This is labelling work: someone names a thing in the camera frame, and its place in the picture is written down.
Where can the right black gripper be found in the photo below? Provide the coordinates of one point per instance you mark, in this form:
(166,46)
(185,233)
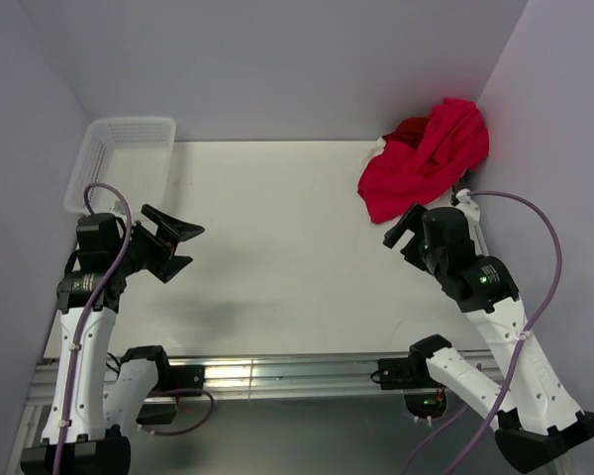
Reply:
(410,220)

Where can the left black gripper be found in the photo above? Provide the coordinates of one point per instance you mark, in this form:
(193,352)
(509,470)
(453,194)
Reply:
(169,233)

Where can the bright red t-shirt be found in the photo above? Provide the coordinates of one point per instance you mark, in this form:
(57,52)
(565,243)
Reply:
(456,140)

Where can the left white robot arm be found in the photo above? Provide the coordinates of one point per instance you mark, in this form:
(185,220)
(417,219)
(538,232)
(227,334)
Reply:
(87,430)

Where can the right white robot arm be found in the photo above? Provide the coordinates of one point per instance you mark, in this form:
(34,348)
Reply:
(533,418)

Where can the white plastic mesh basket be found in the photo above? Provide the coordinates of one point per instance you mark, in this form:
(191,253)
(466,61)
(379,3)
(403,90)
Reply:
(131,154)

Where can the white t-shirt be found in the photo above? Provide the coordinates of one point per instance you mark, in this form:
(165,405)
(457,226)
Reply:
(379,144)

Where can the dark red t-shirt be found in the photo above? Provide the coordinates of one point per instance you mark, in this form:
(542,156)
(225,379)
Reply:
(410,131)

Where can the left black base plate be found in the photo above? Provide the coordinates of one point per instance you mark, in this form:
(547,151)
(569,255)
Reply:
(184,377)

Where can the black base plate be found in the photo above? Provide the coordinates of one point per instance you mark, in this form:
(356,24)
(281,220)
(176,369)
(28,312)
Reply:
(395,374)
(184,377)

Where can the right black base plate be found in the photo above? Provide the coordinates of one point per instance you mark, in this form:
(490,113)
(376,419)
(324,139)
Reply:
(395,374)

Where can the aluminium mounting rail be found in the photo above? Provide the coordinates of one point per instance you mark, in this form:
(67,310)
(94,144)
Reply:
(287,376)

